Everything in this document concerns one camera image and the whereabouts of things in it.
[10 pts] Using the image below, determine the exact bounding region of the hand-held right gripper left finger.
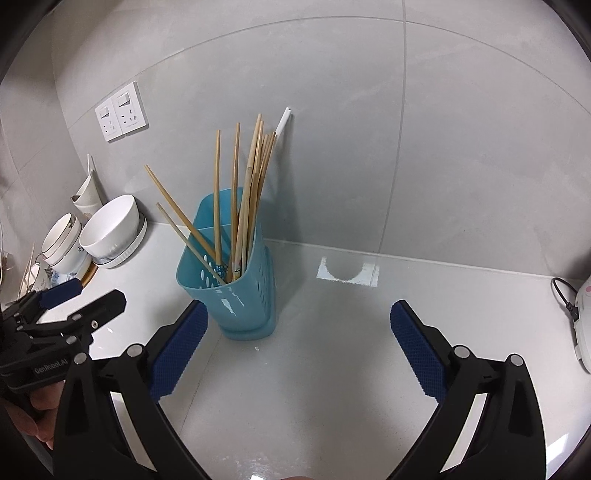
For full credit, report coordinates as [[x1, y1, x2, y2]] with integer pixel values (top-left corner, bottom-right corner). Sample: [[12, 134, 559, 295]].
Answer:
[[53, 300, 209, 480]]

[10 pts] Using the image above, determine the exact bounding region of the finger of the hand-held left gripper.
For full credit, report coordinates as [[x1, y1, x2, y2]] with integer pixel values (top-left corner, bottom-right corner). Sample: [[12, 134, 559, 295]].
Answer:
[[41, 290, 127, 340], [14, 278, 84, 319]]

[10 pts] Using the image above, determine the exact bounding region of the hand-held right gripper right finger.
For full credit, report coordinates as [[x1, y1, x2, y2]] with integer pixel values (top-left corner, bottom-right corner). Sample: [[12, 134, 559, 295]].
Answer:
[[390, 300, 546, 480]]

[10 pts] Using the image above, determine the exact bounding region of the blue plastic utensil holder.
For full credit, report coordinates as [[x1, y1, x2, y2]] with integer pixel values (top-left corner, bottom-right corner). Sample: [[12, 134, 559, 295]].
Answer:
[[176, 187, 280, 341]]

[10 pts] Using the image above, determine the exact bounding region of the wooden chopstick white end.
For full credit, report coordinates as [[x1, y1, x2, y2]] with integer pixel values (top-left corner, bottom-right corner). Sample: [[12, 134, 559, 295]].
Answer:
[[214, 130, 222, 273]]

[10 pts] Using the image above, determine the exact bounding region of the plain brown wooden chopstick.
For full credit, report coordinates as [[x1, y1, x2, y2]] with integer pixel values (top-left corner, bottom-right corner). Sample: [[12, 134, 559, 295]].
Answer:
[[235, 167, 254, 278], [245, 120, 265, 259]]

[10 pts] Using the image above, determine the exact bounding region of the wooden chopstick red print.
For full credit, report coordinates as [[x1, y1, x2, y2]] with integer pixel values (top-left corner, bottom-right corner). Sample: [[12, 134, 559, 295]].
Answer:
[[238, 114, 263, 280]]

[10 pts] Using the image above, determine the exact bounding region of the thin pale chopstick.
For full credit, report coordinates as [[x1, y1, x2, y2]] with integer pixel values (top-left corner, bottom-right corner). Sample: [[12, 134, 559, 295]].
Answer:
[[255, 133, 273, 217], [252, 134, 269, 232], [257, 131, 277, 204]]

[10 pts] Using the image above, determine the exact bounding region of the person's left hand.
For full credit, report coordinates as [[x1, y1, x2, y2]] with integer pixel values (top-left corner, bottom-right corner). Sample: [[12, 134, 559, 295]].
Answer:
[[9, 383, 63, 439]]

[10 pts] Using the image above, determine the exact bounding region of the painted ceramic cup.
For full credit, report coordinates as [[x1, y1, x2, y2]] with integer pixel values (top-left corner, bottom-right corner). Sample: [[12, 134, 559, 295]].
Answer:
[[18, 258, 51, 296]]

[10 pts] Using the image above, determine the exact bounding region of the white ribbed plate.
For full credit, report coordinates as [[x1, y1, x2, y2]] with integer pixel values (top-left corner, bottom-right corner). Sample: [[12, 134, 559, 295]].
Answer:
[[92, 215, 148, 269]]

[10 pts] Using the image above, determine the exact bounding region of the large white bowl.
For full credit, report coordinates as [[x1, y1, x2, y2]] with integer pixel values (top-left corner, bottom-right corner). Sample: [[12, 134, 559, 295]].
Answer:
[[79, 195, 140, 258]]

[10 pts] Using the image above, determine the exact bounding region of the white slanted ceramic holder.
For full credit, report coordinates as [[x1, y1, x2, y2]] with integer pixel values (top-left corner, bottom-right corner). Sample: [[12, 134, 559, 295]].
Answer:
[[71, 170, 103, 217]]

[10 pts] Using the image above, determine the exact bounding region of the white floral rice cooker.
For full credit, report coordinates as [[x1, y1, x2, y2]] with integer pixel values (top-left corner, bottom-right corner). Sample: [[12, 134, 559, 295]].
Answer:
[[573, 274, 591, 374]]

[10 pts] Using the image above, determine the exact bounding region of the black power cable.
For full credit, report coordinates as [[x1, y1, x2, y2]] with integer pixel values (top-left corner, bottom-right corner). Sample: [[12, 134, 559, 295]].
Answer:
[[551, 277, 581, 319]]

